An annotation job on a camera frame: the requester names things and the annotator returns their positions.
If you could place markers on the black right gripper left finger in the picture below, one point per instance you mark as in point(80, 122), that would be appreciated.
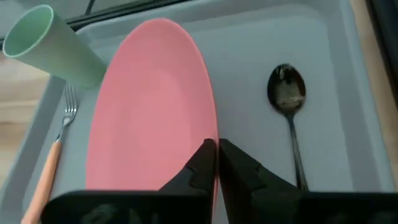
point(174, 205)

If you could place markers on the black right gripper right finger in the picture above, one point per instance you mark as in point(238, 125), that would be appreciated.
point(264, 199)

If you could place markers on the pink round plate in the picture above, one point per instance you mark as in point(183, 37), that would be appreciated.
point(149, 109)

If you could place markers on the black metal spoon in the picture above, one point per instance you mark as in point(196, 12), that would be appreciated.
point(286, 90)

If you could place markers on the mint green plastic cup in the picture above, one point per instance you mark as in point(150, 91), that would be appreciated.
point(56, 53)

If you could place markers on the grey plastic tray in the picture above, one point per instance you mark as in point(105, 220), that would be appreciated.
point(248, 46)

